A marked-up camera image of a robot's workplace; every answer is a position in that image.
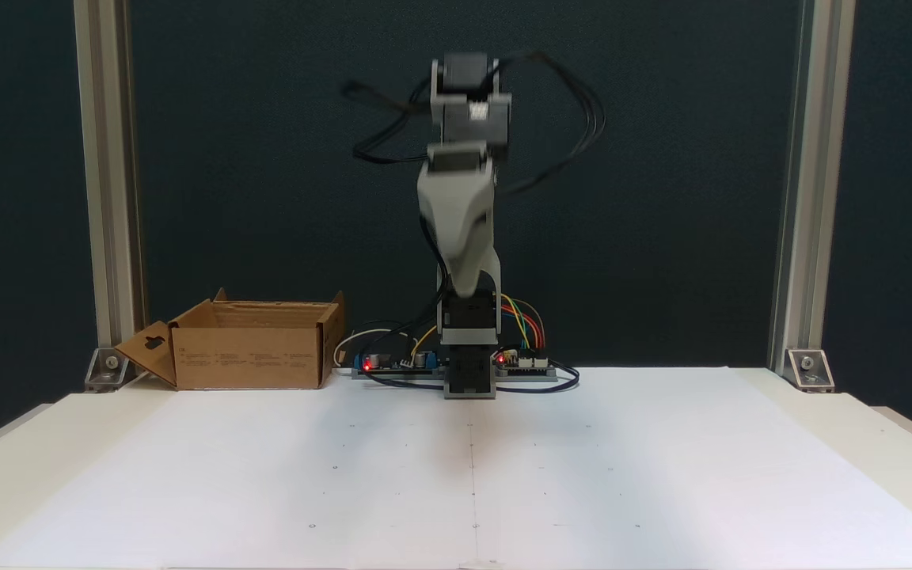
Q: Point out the grey tapered fixed gripper finger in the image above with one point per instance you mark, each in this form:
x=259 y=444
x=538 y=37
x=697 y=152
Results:
x=444 y=214

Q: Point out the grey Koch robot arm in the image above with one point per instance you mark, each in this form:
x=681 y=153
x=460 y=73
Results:
x=470 y=313

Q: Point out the blue power converter board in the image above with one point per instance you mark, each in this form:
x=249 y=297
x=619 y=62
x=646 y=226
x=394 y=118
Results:
x=385 y=362

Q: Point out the motor controller circuit board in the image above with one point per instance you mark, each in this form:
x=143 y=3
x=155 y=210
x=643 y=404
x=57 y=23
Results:
x=523 y=362

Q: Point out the grey base mounting plate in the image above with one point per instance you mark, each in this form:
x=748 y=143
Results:
x=535 y=376

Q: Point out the brown cardboard box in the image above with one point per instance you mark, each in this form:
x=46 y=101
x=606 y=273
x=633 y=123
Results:
x=250 y=360

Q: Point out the aluminium frame post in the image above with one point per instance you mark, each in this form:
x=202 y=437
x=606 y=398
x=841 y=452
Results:
x=812 y=158
x=108 y=158

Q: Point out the metal corner bracket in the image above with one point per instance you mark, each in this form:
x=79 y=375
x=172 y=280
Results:
x=811 y=369
x=112 y=370

